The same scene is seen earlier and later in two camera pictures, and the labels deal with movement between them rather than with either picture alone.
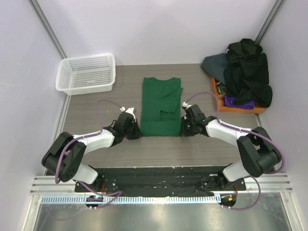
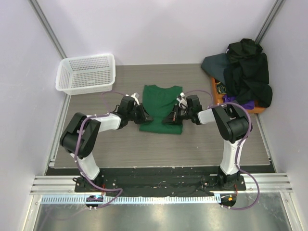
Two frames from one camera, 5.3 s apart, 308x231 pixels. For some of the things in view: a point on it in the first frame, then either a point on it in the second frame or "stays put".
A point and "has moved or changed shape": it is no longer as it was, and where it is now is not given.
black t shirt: (247, 76) stays put
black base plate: (162, 181) stays put
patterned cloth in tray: (221, 88) stays put
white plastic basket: (86, 74) stays put
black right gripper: (186, 127) → (175, 115)
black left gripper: (137, 134) → (144, 117)
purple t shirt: (229, 101) stays put
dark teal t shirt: (215, 65) stays put
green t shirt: (161, 107) has moved or changed shape
